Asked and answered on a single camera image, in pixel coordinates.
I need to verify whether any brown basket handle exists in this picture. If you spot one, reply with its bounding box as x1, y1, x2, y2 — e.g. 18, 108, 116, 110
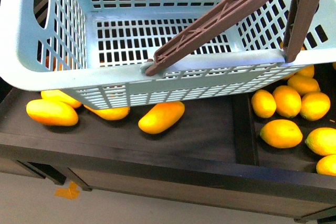
145, 0, 320, 76

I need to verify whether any yellow mango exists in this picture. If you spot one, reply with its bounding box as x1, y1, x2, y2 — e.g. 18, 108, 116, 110
84, 105, 130, 121
40, 90, 82, 109
138, 101, 185, 134
26, 99, 79, 126

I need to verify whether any black display shelf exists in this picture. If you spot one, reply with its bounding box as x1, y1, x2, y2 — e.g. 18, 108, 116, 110
1, 82, 335, 223

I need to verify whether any yellow lemon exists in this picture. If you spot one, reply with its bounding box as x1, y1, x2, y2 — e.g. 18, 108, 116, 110
295, 65, 315, 78
251, 89, 277, 119
316, 154, 336, 176
259, 119, 303, 148
305, 127, 335, 156
272, 86, 301, 118
287, 74, 321, 97
299, 92, 331, 121

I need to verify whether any orange floor tape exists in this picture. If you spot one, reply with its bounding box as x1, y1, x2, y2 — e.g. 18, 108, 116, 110
54, 181, 80, 200

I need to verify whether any light blue plastic basket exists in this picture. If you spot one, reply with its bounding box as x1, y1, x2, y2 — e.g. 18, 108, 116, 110
1, 0, 335, 109

